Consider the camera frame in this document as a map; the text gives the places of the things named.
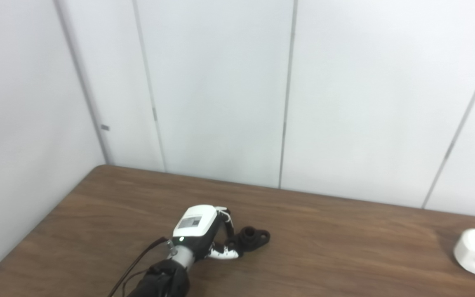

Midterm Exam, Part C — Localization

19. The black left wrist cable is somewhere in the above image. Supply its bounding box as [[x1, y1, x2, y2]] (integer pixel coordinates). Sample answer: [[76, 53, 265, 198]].
[[107, 236, 169, 297]]

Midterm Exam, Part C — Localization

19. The black holder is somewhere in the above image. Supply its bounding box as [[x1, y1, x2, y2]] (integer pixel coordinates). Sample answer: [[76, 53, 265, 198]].
[[224, 226, 270, 257]]

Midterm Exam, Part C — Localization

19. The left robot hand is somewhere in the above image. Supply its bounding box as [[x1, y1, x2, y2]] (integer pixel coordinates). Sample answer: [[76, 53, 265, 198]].
[[171, 205, 240, 262]]

